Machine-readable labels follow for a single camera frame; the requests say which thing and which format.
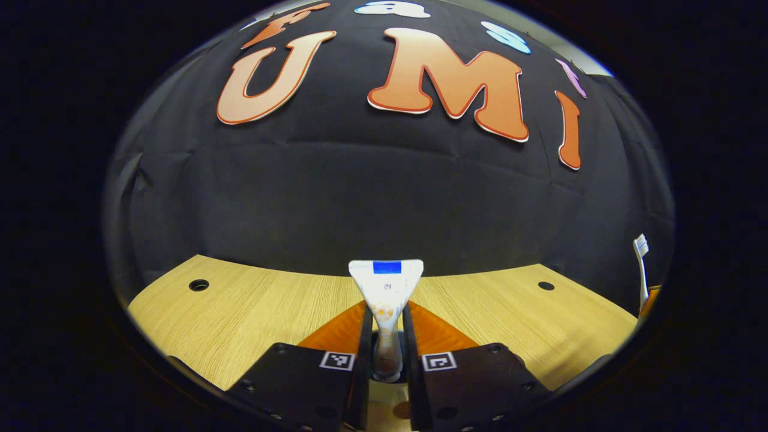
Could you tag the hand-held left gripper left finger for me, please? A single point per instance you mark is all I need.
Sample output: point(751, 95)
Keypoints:
point(360, 372)

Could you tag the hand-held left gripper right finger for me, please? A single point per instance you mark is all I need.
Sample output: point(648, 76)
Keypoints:
point(414, 372)

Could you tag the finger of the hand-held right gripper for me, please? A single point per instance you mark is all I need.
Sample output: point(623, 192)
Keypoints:
point(651, 301)

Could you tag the white toothbrush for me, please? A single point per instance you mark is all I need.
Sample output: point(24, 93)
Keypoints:
point(641, 246)

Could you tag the white toothpaste tube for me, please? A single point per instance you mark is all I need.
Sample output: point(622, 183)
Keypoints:
point(386, 288)

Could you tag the wooden desktop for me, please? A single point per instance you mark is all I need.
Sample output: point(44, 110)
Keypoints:
point(240, 324)

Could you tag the black backdrop cloth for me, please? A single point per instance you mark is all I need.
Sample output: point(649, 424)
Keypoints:
point(360, 198)

